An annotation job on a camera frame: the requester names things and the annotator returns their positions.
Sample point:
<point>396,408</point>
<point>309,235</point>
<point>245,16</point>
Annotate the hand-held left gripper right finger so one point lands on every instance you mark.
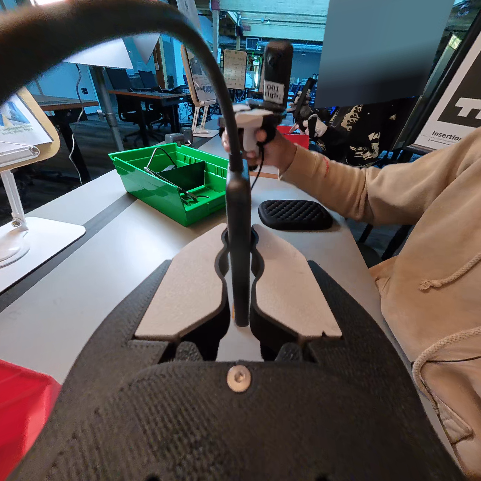
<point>289,293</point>

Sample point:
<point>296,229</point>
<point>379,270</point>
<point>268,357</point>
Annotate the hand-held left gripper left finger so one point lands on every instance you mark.
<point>184,293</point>

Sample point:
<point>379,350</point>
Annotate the green plastic bin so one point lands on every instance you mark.
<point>150,195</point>

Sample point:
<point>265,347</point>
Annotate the person's right forearm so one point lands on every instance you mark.
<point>338,180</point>

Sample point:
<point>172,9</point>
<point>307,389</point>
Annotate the person's right hand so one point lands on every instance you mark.
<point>278,158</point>

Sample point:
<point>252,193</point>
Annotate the wooden notice board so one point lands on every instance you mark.
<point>235,69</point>

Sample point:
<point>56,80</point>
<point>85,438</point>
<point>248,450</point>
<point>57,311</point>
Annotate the black wrist rest pad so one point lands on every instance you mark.
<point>295,215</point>

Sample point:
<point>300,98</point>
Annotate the black bin divider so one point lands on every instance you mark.
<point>188,174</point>

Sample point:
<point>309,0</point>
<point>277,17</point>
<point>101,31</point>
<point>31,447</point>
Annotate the small grey box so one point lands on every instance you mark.
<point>174,138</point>

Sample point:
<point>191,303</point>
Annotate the wooden office desk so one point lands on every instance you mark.
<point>64,102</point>
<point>150,94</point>

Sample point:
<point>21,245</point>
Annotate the person's torso beige hoodie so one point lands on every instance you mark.
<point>432,300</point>

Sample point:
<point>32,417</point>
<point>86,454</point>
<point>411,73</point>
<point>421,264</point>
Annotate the black white tag sign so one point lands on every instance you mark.
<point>443,124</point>

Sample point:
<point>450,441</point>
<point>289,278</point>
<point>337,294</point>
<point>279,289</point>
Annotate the grey metal post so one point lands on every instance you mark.
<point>107,109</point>

